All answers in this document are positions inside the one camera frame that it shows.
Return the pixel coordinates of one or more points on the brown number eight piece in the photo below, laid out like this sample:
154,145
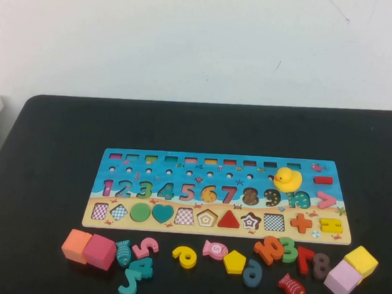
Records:
321,267

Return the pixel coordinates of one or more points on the light pink cube block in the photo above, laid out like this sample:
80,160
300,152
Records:
342,279

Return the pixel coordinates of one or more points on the red wooden fish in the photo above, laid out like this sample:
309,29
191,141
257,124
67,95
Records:
292,287

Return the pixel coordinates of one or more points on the pink wooden fish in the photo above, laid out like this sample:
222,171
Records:
214,248

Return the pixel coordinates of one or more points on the orange cube block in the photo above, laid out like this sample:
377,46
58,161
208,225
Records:
75,244

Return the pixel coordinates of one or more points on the red number seven piece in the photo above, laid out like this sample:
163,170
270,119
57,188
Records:
305,265

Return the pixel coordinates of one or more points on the green number three piece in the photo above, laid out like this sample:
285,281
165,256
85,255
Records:
292,256

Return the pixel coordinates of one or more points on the red triangle piece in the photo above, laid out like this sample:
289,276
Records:
228,221

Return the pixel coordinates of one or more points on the yellow equals sign piece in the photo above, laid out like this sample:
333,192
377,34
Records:
328,221

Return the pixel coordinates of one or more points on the magenta cube block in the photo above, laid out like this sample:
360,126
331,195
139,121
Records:
98,251

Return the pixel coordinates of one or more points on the teal heart piece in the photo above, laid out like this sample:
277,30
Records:
163,213

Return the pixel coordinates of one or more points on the teal wooden fish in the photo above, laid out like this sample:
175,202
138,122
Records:
123,252

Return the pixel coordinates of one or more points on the teal number four piece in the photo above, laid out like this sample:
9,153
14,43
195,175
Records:
149,267

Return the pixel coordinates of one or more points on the orange number ten piece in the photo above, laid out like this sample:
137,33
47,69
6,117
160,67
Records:
261,250

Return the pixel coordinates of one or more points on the yellow pentagon piece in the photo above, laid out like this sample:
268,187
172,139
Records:
234,261

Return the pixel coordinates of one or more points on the yellow cube block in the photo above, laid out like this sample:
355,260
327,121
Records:
362,258

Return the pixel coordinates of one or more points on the yellow rubber duck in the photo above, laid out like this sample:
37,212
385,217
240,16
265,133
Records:
287,181

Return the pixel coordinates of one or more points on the yellow number six piece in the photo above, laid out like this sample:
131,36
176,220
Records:
179,252

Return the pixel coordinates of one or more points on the pink number five piece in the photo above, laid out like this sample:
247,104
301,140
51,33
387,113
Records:
136,251

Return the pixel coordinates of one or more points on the green circle piece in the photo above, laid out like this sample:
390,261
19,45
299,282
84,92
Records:
140,213

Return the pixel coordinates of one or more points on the orange plus sign piece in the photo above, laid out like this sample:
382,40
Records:
301,223

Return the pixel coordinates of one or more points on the pink greater-than sign piece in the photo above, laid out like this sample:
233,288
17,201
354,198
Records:
330,200

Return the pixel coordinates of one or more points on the blue ocean wooden puzzle board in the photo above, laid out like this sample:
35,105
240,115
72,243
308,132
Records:
191,228

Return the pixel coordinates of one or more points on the blue-grey number nine piece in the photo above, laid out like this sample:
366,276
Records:
250,283

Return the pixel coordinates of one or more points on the red minus sign piece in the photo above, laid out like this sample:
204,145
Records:
323,180

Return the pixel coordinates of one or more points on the turquoise hook-shaped number piece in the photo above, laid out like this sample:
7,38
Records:
131,284

